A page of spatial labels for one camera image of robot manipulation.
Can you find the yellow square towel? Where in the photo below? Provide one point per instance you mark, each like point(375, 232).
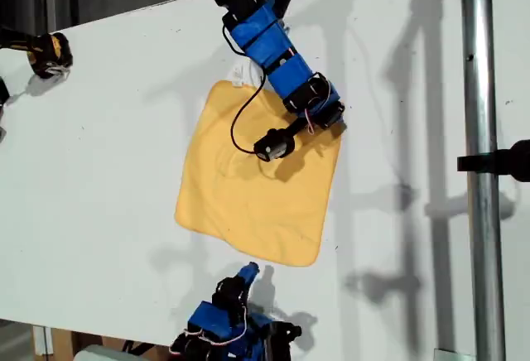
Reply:
point(248, 212)

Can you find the black object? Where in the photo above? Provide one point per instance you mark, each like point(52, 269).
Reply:
point(3, 92)

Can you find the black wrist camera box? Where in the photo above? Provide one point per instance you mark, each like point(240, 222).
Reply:
point(273, 145)
point(279, 346)

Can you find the steel post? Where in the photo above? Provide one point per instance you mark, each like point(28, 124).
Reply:
point(482, 170)

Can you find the black camera stalk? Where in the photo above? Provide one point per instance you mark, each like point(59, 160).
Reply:
point(294, 330)
point(300, 126)

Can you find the white bin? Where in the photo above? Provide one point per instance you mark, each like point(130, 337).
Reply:
point(99, 354)

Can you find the black clamp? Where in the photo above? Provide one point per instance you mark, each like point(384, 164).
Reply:
point(505, 162)

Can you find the white table leg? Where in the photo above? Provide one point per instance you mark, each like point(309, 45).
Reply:
point(41, 340)

